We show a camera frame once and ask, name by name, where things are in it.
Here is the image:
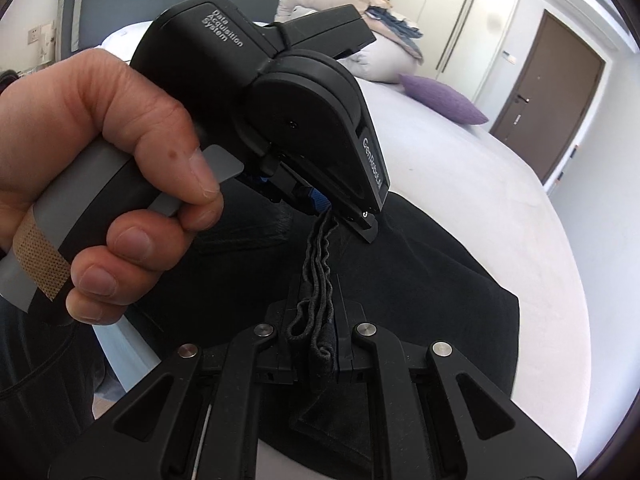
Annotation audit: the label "folded beige duvet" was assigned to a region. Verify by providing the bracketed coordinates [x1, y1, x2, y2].
[275, 0, 426, 86]

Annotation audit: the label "purple pillow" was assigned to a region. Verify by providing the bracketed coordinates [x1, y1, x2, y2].
[399, 74, 490, 126]

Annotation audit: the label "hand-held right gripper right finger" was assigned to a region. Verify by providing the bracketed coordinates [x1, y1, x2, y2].
[333, 280, 577, 480]

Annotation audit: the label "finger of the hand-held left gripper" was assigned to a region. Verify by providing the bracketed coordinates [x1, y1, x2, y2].
[242, 156, 303, 207]
[299, 184, 379, 246]

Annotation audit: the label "person's left hand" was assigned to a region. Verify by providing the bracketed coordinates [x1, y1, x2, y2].
[0, 49, 225, 326]

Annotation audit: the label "black pants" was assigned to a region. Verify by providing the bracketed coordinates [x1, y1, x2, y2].
[125, 190, 521, 480]

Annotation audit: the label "white wardrobe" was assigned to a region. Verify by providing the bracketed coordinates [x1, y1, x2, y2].
[350, 0, 529, 106]

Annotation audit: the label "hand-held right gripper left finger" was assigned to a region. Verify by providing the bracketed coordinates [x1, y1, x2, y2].
[47, 280, 302, 480]

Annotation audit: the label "white wall socket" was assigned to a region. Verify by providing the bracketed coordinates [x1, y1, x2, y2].
[25, 22, 56, 52]

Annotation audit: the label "brown door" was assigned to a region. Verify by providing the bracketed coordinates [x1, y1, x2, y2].
[487, 10, 607, 184]

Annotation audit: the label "white bed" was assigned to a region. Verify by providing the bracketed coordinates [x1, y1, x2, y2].
[95, 20, 592, 480]

